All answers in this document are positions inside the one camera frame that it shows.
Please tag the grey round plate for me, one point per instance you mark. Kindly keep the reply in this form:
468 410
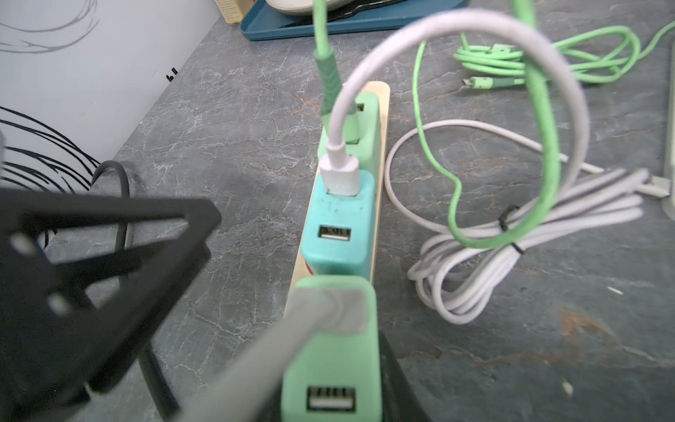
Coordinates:
303 7

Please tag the teal usb charger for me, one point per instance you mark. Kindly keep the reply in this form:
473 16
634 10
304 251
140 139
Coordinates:
338 235

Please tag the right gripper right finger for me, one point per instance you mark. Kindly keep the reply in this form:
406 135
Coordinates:
399 400

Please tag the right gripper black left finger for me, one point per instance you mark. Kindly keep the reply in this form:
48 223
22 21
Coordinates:
74 327

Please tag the beige power strip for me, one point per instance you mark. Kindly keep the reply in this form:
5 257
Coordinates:
382 91

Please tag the green usb charger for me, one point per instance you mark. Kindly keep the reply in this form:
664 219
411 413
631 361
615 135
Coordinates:
368 147
337 376

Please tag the teal tray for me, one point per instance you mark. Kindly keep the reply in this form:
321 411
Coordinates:
264 23

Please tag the black knife on tray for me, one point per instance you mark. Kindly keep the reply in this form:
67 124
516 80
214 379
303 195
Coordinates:
355 7

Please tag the green wireless keyboard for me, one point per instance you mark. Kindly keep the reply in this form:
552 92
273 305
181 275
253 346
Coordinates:
668 202

